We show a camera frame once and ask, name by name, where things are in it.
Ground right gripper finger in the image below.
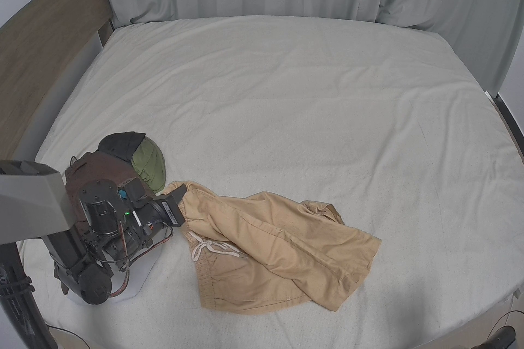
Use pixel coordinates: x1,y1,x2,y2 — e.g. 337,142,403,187
488,325,517,349

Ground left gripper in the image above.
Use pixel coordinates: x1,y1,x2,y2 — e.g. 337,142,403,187
141,183,190,235

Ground beige shorts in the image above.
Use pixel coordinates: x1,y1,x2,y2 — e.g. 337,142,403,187
164,179,383,313

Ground bed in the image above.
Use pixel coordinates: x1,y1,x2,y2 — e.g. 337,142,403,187
0,0,524,349

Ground green garment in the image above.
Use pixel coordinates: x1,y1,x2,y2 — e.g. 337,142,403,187
132,137,166,192

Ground black garment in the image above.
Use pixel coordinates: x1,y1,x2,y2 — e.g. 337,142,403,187
99,131,147,165

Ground brown garment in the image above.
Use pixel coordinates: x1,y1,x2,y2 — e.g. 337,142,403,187
65,151,145,225

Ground black cable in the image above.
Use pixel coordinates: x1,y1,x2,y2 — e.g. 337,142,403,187
123,225,173,259
491,301,524,340
43,324,88,349

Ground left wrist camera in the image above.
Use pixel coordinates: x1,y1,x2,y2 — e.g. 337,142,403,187
124,178,155,206

